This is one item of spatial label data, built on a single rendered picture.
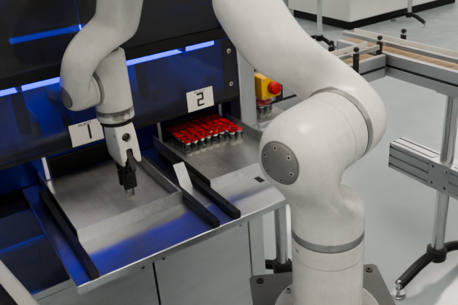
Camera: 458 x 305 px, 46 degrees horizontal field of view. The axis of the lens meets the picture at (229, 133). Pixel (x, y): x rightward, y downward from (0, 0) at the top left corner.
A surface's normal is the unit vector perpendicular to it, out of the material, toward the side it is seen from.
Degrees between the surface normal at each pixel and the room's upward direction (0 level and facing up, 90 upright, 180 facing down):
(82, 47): 53
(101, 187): 0
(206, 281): 90
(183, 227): 0
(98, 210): 0
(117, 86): 90
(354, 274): 90
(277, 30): 63
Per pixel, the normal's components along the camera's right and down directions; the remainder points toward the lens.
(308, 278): -0.67, 0.36
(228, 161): -0.07, -0.90
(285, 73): 0.04, 0.88
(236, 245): 0.53, 0.32
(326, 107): 0.17, -0.77
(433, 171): -0.84, 0.28
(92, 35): -0.29, -0.27
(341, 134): 0.58, -0.26
